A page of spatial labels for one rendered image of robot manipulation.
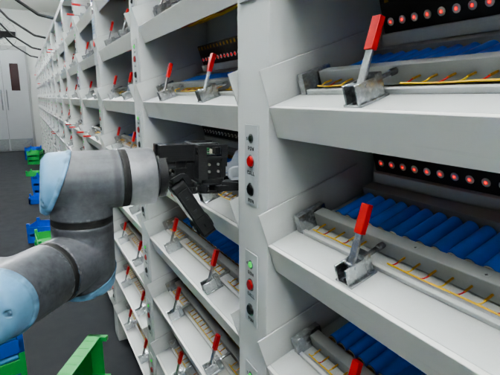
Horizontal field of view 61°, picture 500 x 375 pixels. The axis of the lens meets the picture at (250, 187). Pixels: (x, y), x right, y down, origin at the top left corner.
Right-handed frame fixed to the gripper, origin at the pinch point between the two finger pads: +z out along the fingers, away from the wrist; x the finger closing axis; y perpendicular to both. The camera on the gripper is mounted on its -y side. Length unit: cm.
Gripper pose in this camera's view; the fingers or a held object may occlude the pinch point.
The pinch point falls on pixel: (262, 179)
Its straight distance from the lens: 77.8
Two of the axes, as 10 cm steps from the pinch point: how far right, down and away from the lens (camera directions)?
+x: -4.6, -1.9, 8.7
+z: 8.9, -0.8, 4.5
